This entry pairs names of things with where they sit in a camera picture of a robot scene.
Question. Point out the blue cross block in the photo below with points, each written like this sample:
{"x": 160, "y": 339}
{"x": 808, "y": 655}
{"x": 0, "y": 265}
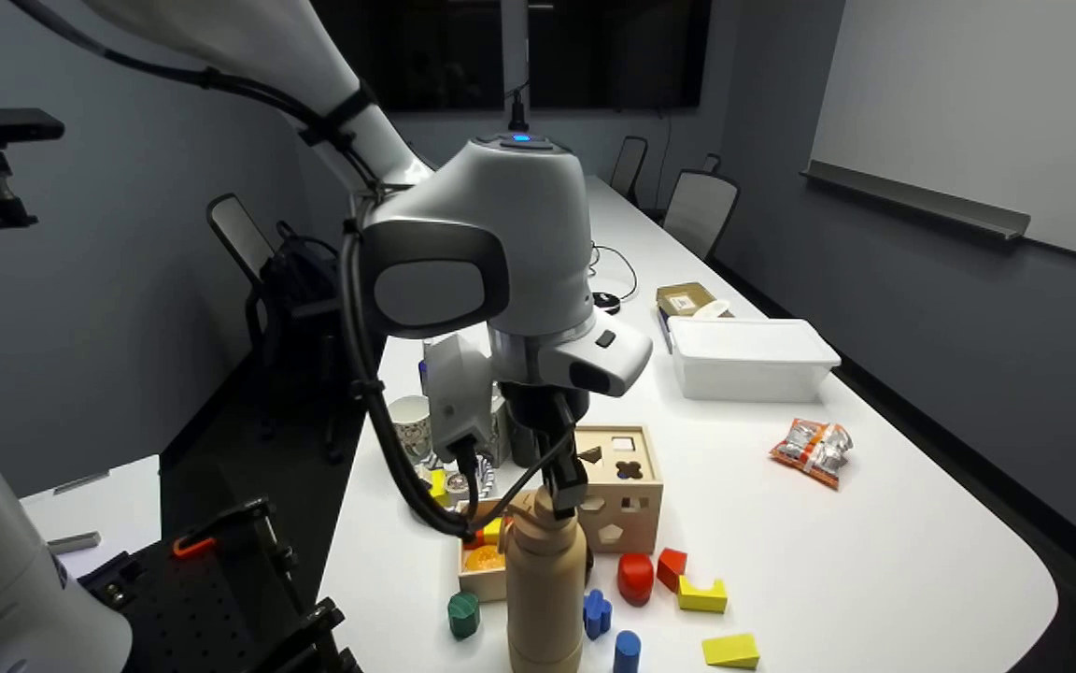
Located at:
{"x": 594, "y": 614}

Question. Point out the yellow rectangular block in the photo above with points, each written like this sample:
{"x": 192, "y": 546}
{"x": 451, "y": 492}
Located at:
{"x": 729, "y": 647}

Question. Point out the orange triangle block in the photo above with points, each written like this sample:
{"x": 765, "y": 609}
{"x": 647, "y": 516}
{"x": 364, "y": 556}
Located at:
{"x": 671, "y": 567}

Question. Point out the white plastic bin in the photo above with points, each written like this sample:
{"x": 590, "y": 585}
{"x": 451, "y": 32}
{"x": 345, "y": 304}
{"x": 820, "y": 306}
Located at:
{"x": 749, "y": 361}

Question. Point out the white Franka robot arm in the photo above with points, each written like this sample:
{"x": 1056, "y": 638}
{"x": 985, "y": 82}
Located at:
{"x": 502, "y": 238}

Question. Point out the black mesh chair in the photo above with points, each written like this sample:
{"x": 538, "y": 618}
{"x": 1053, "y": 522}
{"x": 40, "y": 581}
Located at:
{"x": 242, "y": 238}

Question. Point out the blue cylinder block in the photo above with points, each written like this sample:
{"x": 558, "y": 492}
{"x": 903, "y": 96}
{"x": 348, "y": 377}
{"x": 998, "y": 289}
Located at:
{"x": 624, "y": 652}

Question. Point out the black stand with orange clips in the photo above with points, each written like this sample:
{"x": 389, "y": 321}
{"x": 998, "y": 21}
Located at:
{"x": 242, "y": 585}

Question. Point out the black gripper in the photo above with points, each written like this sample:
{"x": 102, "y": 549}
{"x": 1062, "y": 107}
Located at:
{"x": 547, "y": 409}

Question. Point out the grey conference chair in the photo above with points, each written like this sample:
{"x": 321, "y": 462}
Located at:
{"x": 629, "y": 163}
{"x": 699, "y": 212}

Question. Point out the red snack packet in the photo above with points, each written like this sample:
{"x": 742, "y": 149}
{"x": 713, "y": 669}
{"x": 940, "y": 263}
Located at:
{"x": 815, "y": 448}

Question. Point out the patterned paper cup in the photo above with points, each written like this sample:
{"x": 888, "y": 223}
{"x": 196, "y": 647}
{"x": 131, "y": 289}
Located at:
{"x": 411, "y": 428}

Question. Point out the yellow arch block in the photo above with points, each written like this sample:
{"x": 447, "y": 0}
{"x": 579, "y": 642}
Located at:
{"x": 704, "y": 597}

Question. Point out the small wooden tray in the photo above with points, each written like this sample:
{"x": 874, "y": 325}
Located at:
{"x": 485, "y": 581}

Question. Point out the white wall whiteboard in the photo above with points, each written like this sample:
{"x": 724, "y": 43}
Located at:
{"x": 998, "y": 107}

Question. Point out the flat cardboard box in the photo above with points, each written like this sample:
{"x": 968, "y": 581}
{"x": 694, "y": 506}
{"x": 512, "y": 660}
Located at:
{"x": 686, "y": 299}

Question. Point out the black wall screen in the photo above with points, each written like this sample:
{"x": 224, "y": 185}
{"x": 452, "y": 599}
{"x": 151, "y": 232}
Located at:
{"x": 407, "y": 48}
{"x": 618, "y": 48}

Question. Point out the red rounded block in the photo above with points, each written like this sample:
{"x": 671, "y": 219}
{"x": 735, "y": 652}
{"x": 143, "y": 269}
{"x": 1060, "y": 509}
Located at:
{"x": 635, "y": 581}

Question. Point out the yellow toy piece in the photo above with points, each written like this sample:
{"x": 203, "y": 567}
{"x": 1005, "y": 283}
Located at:
{"x": 440, "y": 487}

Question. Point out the wooden shape sorter box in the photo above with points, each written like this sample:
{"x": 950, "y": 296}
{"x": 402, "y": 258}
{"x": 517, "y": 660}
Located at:
{"x": 629, "y": 502}

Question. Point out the green octagon block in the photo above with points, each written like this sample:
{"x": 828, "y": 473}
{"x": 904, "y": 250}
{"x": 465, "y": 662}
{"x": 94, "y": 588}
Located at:
{"x": 465, "y": 614}

